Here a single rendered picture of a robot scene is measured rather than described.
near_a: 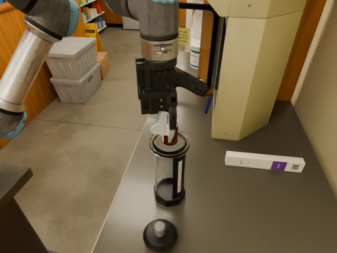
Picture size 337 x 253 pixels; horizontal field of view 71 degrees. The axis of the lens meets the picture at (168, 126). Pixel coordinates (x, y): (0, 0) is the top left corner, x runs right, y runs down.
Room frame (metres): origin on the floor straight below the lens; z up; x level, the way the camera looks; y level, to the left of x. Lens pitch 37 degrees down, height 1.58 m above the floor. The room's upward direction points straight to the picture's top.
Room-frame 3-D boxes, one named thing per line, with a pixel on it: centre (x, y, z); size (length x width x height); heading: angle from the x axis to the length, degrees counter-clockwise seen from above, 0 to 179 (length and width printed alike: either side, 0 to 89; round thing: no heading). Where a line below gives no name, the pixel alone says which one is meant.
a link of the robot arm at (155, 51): (0.48, 0.02, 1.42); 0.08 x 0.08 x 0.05
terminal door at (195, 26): (1.12, -0.07, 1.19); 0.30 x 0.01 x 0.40; 71
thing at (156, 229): (0.33, 0.02, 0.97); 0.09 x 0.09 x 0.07
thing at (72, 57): (2.84, 1.17, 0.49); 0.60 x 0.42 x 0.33; 170
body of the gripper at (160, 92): (0.48, 0.02, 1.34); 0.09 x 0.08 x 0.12; 102
